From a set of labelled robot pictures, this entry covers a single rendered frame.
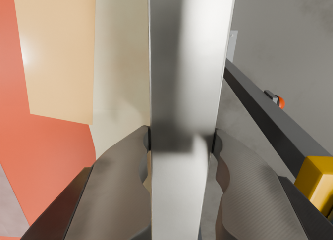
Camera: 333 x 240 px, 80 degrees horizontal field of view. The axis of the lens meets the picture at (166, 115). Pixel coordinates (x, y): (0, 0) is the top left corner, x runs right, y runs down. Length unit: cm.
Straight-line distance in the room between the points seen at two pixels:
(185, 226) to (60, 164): 12
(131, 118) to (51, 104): 6
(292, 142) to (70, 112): 30
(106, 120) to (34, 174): 10
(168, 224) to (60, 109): 12
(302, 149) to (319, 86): 107
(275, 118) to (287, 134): 6
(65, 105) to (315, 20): 121
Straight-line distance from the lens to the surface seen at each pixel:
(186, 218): 17
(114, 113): 16
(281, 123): 39
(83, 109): 16
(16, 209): 28
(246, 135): 137
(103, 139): 17
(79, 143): 18
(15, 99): 19
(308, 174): 24
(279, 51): 123
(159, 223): 18
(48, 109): 18
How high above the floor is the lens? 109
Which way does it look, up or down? 62 degrees down
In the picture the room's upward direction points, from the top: 175 degrees counter-clockwise
